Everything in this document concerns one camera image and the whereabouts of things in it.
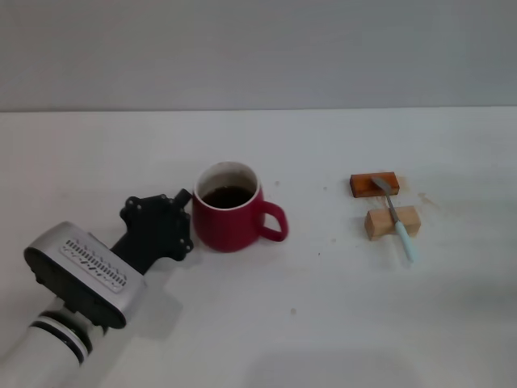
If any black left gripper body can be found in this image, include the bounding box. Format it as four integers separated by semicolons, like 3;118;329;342
109;193;193;278

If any red ceramic coffee cup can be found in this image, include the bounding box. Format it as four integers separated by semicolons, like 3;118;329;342
191;162;289;254

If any blue handled metal spoon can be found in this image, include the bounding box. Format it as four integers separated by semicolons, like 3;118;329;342
370;176;417;264

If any dark orange wooden block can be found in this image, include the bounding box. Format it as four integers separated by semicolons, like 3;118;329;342
349;171;401;199

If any light arched wooden block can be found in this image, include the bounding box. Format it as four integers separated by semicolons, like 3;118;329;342
364;205;422;242

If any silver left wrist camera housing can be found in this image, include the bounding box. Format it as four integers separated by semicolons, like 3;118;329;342
23;221;147;329

